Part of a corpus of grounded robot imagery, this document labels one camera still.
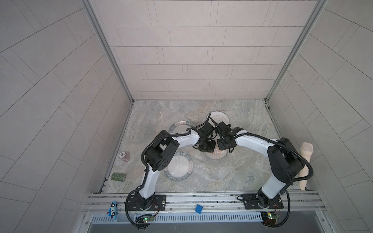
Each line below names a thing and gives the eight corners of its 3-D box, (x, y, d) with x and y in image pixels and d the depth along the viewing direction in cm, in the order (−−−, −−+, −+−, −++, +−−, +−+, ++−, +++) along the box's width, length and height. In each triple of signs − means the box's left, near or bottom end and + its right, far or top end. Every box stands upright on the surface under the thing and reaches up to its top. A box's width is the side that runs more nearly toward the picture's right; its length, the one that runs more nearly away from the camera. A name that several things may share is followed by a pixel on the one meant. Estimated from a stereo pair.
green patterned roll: (112, 182, 79) (109, 180, 76) (115, 174, 81) (112, 172, 78) (124, 182, 79) (122, 180, 76) (126, 174, 81) (124, 172, 78)
